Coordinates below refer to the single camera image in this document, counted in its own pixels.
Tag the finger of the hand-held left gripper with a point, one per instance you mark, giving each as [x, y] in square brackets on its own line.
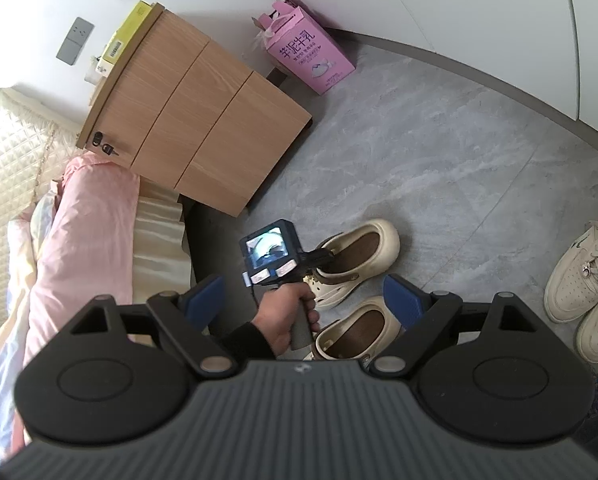
[323, 257]

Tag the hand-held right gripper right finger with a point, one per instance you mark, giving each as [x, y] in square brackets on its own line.
[404, 302]

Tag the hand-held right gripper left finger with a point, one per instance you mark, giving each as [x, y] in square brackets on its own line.
[204, 300]

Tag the cream clog with charms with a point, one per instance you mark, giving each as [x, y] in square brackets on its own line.
[356, 331]
[374, 237]

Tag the person's left forearm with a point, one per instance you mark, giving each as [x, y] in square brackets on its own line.
[246, 342]

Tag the person's left hand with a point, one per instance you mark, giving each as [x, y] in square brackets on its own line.
[279, 317]

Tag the cream ruffled bed skirt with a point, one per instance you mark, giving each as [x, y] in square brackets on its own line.
[159, 240]

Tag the pink blanket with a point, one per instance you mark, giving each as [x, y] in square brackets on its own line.
[89, 240]

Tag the wooden nightstand with drawers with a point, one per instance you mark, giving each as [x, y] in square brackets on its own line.
[194, 110]

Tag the bunch of keys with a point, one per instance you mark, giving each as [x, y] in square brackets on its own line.
[105, 147]

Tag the pastel patterned bedsheet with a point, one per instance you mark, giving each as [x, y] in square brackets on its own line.
[14, 270]

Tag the pink carton box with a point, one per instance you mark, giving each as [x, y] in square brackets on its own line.
[309, 55]

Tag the cream quilted headboard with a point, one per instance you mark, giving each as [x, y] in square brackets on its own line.
[9, 170]

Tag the clear cup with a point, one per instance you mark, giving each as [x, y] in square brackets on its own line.
[95, 72]

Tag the yellow flat box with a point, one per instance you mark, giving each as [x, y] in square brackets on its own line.
[129, 30]

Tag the grey wall socket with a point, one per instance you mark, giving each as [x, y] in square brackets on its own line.
[74, 40]

